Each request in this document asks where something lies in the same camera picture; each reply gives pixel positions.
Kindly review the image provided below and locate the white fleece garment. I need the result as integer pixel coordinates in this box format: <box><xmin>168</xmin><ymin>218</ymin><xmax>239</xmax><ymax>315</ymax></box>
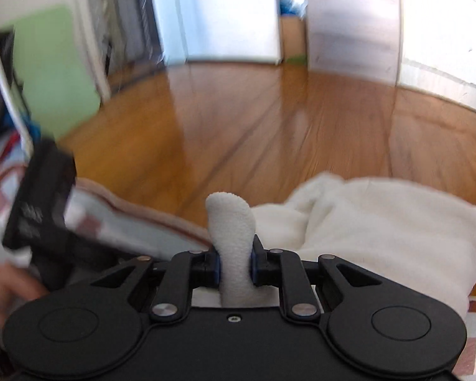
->
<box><xmin>205</xmin><ymin>172</ymin><xmax>476</xmax><ymax>310</ymax></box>

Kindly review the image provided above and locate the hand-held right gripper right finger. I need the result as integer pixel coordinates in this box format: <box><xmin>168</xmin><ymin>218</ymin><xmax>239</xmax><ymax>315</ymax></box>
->
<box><xmin>250</xmin><ymin>236</ymin><xmax>383</xmax><ymax>322</ymax></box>

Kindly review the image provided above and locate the cardboard box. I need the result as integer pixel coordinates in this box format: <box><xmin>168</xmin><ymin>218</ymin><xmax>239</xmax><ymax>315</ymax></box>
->
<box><xmin>280</xmin><ymin>14</ymin><xmax>308</xmax><ymax>63</ymax></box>

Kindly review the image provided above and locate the white door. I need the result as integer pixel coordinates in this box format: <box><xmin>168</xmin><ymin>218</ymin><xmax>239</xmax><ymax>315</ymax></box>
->
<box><xmin>149</xmin><ymin>0</ymin><xmax>283</xmax><ymax>65</ymax></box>

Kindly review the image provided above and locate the person's left hand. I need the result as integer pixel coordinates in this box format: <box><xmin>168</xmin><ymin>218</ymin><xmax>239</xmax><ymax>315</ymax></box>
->
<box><xmin>0</xmin><ymin>264</ymin><xmax>49</xmax><ymax>331</ymax></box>

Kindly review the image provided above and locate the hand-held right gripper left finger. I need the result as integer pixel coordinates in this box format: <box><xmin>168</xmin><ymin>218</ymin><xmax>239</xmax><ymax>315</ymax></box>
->
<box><xmin>90</xmin><ymin>248</ymin><xmax>223</xmax><ymax>324</ymax></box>

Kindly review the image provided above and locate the green board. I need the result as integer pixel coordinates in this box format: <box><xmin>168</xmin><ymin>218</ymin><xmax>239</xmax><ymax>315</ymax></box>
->
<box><xmin>11</xmin><ymin>4</ymin><xmax>102</xmax><ymax>136</ymax></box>

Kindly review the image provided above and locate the checked blanket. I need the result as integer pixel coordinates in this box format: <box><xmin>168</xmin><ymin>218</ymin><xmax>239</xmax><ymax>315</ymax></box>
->
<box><xmin>0</xmin><ymin>163</ymin><xmax>476</xmax><ymax>381</ymax></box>

